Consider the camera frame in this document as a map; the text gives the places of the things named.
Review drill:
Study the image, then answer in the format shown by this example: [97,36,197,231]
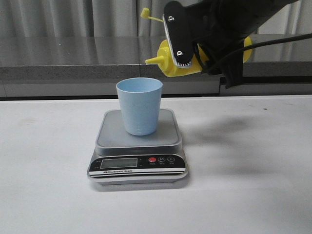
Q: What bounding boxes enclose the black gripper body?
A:
[185,0,300,89]

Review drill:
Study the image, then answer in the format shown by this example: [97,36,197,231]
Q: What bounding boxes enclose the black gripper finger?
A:
[163,1,194,68]

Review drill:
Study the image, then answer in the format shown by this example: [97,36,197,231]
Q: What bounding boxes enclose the yellow squeeze bottle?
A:
[140,8,252,77]

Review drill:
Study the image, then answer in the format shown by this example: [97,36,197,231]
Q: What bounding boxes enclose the light blue plastic cup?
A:
[116,78,163,136]

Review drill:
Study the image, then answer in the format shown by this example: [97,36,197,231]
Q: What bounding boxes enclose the silver digital kitchen scale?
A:
[87,109,189,192]

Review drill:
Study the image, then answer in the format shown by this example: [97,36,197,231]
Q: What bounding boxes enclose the grey stone counter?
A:
[0,36,312,99]

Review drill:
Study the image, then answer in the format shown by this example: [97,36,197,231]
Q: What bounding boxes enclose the grey curtain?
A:
[0,0,312,38]

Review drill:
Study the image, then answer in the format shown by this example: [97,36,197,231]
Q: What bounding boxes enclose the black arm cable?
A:
[200,33,312,74]

